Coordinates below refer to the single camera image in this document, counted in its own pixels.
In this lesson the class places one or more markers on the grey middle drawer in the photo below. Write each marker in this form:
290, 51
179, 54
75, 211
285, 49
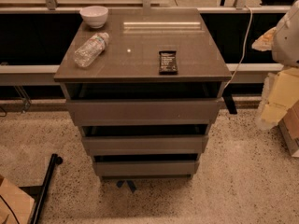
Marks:
144, 145

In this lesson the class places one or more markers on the grey top drawer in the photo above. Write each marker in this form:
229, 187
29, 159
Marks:
131, 113

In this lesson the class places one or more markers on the grey bottom drawer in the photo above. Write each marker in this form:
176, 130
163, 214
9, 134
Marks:
110, 169

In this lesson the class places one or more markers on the grey drawer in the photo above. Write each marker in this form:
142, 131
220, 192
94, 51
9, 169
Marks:
144, 145
131, 113
110, 169

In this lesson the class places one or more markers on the white ceramic bowl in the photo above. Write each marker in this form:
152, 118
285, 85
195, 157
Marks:
94, 16

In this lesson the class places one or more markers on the cardboard box bottom left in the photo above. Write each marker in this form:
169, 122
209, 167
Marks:
16, 206

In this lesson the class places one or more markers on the cardboard box right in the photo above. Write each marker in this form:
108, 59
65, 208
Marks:
289, 127

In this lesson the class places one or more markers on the black snack bar packet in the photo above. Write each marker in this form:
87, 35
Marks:
168, 62

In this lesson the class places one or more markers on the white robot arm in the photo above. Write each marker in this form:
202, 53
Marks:
285, 47

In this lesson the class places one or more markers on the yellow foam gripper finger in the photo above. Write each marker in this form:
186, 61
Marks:
280, 93
265, 41

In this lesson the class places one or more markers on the black metal stand leg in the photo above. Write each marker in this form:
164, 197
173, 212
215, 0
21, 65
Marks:
39, 193

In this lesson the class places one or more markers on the clear plastic water bottle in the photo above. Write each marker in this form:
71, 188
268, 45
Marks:
91, 49

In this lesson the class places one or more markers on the grey drawer cabinet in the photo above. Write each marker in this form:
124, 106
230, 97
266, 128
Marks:
128, 70

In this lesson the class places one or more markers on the cardboard box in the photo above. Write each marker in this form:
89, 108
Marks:
16, 206
289, 127

